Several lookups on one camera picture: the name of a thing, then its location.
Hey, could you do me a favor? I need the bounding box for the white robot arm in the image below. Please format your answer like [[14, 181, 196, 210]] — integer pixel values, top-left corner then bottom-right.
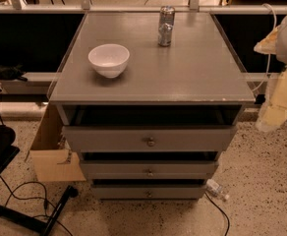
[[254, 16, 287, 132]]

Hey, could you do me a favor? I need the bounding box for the black cable at left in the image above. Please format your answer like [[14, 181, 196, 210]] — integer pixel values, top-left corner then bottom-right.
[[0, 174, 75, 236]]

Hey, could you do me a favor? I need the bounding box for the grey drawer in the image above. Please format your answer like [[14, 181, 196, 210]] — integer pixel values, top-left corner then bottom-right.
[[63, 126, 236, 152], [91, 184, 205, 200], [80, 160, 218, 180]]

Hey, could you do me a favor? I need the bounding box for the silver drink can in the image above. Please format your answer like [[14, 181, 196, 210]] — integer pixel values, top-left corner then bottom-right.
[[158, 6, 175, 47]]

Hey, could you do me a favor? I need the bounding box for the white ceramic bowl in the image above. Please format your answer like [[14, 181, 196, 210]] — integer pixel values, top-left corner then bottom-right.
[[87, 44, 130, 79]]

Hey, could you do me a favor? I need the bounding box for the clear plastic bottle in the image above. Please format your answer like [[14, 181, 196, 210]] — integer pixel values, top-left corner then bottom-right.
[[206, 179, 230, 202]]

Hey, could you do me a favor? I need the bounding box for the grey top drawer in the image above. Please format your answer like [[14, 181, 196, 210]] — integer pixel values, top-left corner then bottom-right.
[[63, 126, 236, 152]]

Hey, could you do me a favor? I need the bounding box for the cardboard box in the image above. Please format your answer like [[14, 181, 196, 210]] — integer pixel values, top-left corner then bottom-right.
[[29, 104, 86, 182]]

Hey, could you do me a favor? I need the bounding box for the grey middle drawer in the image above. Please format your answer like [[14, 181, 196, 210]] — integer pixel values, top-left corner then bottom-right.
[[80, 160, 218, 180]]

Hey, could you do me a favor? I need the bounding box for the grey drawer cabinet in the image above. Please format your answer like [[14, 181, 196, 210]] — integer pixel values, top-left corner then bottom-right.
[[50, 13, 255, 187]]

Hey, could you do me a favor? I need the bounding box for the black floor cable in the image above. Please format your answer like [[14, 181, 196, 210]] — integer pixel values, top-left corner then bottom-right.
[[203, 193, 231, 236]]

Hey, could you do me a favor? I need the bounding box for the black stand base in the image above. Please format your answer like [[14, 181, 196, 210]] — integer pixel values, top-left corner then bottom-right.
[[0, 125, 80, 236]]

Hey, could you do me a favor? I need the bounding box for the grey bottom drawer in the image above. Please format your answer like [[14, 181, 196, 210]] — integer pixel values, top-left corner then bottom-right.
[[91, 184, 205, 200]]

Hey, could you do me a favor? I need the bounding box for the black cloth on rail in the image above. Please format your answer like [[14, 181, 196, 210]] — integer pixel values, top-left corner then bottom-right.
[[0, 65, 28, 82]]

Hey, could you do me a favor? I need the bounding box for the white hanging cable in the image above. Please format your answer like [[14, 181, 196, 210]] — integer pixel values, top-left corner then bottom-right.
[[250, 3, 279, 93]]

